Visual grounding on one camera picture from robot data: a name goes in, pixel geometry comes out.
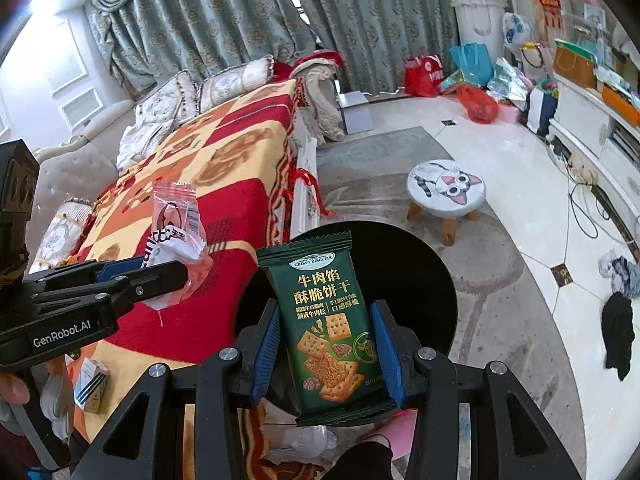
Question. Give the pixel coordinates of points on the pink white snack wrapper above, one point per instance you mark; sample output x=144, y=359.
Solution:
x=177, y=234

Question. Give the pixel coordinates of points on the cat face wooden stool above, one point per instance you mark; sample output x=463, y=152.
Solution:
x=447, y=192

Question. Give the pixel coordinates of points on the small black white box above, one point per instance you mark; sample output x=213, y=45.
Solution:
x=91, y=385

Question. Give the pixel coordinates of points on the white patterned pillow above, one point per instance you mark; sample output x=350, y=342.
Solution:
x=161, y=112
x=235, y=81

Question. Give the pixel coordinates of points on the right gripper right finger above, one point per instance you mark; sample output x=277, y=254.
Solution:
x=510, y=437

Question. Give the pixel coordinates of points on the black sock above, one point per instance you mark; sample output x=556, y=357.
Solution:
x=618, y=333

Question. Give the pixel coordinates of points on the green patterned curtain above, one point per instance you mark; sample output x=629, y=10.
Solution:
x=144, y=42

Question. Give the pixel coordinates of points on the blue shopping bag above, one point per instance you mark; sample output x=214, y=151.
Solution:
x=474, y=59

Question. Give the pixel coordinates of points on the cylindrical bolster pillow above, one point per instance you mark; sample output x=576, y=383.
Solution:
x=63, y=234

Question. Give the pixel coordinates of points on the white upholstered headboard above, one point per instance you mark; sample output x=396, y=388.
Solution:
x=81, y=167

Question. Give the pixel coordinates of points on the white tv cabinet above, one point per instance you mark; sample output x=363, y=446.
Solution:
x=605, y=143

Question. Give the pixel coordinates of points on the red plastic bag on floor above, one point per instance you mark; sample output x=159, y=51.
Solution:
x=480, y=107

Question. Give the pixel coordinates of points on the black round trash bin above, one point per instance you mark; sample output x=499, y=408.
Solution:
x=390, y=264

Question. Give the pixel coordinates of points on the green biscuit packet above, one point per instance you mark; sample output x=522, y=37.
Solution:
x=328, y=334

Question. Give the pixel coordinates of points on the red shopping bag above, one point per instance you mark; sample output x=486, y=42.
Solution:
x=423, y=76

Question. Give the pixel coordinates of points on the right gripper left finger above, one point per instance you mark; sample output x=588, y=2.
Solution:
x=143, y=438

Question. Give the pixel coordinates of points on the white gloved left hand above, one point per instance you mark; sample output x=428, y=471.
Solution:
x=55, y=399

